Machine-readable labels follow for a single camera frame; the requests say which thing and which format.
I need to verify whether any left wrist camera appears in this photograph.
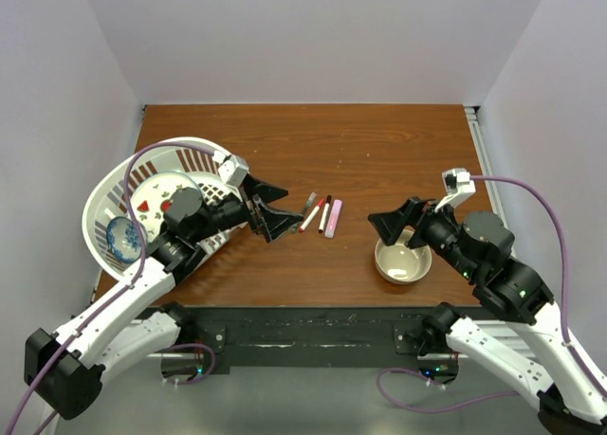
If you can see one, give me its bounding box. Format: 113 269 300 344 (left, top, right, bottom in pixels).
212 151 249 187

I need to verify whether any green pen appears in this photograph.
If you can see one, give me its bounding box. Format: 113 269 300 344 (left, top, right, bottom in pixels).
290 206 308 233

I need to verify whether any watermelon pattern plate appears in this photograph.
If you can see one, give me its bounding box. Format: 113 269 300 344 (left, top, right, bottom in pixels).
131 172 201 243

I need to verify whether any clear pen cap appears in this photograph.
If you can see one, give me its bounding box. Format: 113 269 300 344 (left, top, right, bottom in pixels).
304 191 316 209

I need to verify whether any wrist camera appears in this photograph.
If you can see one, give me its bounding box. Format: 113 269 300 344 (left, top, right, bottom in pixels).
212 151 249 187
434 168 476 211

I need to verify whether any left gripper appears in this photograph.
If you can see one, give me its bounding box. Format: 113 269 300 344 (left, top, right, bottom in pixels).
191 172 303 243

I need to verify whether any white marker red tip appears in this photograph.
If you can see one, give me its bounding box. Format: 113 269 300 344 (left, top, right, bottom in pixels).
298 198 325 232

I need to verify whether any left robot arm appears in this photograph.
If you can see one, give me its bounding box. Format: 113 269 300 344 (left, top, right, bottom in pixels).
25 176 303 420

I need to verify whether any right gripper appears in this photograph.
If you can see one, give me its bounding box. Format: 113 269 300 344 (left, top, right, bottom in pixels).
367 191 479 279

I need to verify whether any white laundry basket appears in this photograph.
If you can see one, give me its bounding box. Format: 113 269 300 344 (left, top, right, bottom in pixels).
82 136 240 280

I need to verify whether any beige bowl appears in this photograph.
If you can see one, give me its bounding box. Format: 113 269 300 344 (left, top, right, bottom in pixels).
374 229 432 285

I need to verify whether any white marker black tip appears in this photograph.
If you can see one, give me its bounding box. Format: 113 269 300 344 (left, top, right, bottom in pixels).
319 195 333 234

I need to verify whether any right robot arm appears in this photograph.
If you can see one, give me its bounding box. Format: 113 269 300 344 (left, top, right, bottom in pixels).
368 197 606 434

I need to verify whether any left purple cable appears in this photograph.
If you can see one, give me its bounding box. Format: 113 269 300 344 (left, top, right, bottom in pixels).
0 140 224 435

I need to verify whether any pink highlighter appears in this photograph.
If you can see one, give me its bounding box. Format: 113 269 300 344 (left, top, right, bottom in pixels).
324 199 342 239

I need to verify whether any black mounting base plate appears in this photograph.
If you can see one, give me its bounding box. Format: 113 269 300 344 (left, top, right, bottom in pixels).
164 303 462 374

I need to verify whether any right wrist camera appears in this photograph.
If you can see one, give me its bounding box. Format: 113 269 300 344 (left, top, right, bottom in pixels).
434 168 476 211

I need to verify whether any blue patterned bowl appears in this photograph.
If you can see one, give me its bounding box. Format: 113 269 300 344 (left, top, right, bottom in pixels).
105 216 148 264

